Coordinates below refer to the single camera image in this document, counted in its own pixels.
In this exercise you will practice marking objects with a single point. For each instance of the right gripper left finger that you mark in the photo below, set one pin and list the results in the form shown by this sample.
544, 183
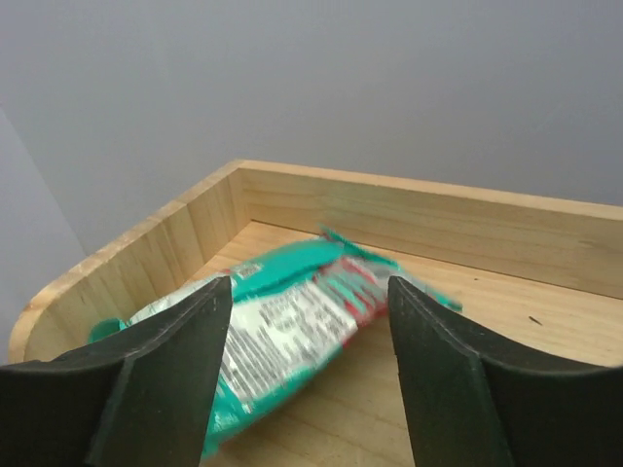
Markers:
141, 397

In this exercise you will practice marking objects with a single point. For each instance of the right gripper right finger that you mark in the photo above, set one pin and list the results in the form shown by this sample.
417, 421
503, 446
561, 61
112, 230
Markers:
473, 397

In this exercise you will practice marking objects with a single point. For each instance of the teal candy bag white back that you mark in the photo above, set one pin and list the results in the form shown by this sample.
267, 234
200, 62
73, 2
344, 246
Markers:
294, 309

